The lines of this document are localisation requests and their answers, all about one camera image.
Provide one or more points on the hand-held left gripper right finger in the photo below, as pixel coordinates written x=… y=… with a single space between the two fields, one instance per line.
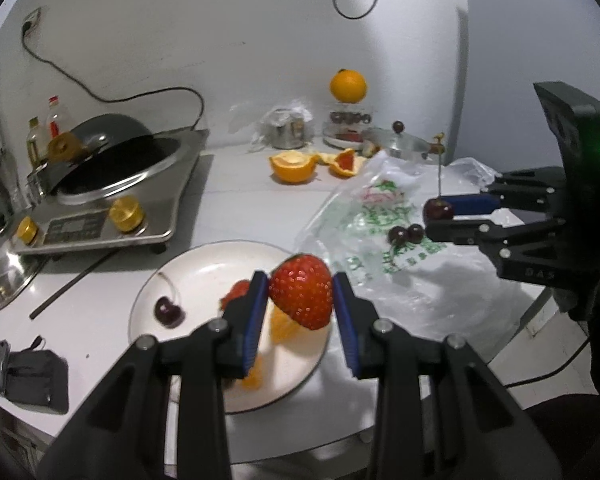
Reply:
x=345 y=325

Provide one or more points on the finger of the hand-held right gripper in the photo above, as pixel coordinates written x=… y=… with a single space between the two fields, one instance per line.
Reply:
x=450 y=232
x=472 y=203

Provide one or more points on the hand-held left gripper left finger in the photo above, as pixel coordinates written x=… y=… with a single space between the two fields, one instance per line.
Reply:
x=255 y=320

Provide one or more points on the dark red cherry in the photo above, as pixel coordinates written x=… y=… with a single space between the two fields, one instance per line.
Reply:
x=397 y=235
x=439 y=210
x=415 y=233
x=167 y=311

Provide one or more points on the orange slice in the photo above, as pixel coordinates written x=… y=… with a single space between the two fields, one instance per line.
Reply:
x=282 y=325

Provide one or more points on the red strawberry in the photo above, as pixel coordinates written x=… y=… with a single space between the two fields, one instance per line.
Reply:
x=302 y=290
x=235 y=294

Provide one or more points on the clear printed plastic bag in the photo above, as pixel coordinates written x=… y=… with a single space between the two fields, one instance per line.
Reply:
x=430 y=285

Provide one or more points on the small orange piece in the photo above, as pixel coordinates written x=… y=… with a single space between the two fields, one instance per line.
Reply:
x=252 y=377

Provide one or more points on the white round plate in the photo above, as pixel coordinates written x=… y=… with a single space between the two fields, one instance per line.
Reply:
x=195 y=280

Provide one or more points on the reddish orange peel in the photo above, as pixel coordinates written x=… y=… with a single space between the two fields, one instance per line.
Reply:
x=347 y=162

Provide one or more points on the glass fruit dish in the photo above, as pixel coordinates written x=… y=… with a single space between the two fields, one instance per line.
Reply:
x=347 y=132

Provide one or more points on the cluster of dark cherries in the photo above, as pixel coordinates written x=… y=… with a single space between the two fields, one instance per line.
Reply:
x=350 y=118

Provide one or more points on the hollow orange half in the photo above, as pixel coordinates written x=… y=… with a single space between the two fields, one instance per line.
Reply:
x=292 y=166

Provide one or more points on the whole orange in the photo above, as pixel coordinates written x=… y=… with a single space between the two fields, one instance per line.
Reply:
x=348 y=86

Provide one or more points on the black chopstick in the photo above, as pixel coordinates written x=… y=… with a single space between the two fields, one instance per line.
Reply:
x=72 y=286

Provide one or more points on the steel induction cooker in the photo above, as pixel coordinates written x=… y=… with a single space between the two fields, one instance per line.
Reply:
x=80 y=227

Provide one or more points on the steel cup in plastic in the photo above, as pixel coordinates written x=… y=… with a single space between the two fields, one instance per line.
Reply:
x=247 y=115

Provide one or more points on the black pouch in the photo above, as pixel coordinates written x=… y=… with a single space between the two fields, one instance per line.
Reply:
x=37 y=377

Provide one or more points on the dark clothing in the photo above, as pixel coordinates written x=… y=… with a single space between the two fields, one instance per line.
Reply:
x=580 y=435

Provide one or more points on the round pot lid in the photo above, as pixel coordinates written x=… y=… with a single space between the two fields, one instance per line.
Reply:
x=5 y=272

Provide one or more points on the red cap bottle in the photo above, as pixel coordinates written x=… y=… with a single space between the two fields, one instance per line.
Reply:
x=55 y=119

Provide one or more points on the oil bottle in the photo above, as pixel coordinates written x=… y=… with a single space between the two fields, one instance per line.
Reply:
x=34 y=141

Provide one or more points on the white wall socket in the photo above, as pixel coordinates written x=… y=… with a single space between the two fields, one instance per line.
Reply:
x=32 y=20

